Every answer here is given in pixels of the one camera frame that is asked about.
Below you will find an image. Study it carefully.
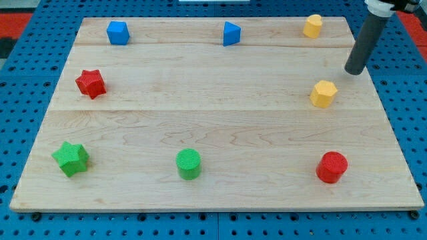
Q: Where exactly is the green star block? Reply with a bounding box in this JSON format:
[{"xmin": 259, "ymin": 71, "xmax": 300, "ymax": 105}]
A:
[{"xmin": 51, "ymin": 141, "xmax": 89, "ymax": 177}]

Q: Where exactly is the red cylinder block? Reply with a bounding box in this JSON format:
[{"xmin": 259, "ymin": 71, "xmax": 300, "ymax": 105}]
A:
[{"xmin": 316, "ymin": 151, "xmax": 348, "ymax": 184}]

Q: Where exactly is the light wooden board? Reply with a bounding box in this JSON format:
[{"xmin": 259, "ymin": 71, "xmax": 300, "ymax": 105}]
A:
[{"xmin": 10, "ymin": 17, "xmax": 424, "ymax": 213}]

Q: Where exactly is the blue cube block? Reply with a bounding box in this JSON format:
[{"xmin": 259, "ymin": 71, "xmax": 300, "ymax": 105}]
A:
[{"xmin": 107, "ymin": 21, "xmax": 129, "ymax": 45}]

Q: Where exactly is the green cylinder block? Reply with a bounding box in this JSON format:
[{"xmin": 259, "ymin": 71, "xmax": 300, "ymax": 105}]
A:
[{"xmin": 175, "ymin": 148, "xmax": 201, "ymax": 180}]

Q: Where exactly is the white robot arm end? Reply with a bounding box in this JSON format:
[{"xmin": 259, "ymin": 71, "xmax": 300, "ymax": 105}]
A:
[{"xmin": 364, "ymin": 0, "xmax": 422, "ymax": 18}]

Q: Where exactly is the red star block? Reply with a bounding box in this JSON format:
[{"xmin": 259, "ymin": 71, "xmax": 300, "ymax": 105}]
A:
[{"xmin": 75, "ymin": 69, "xmax": 107, "ymax": 99}]

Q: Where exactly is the blue triangular prism block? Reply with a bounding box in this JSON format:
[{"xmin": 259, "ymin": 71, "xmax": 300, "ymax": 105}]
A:
[{"xmin": 223, "ymin": 21, "xmax": 242, "ymax": 47}]

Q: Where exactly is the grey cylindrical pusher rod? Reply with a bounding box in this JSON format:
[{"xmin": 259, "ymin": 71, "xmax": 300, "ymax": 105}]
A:
[{"xmin": 344, "ymin": 13, "xmax": 389, "ymax": 75}]

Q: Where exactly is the yellow hexagon block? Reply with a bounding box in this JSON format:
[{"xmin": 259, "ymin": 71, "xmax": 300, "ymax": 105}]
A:
[{"xmin": 310, "ymin": 80, "xmax": 338, "ymax": 108}]

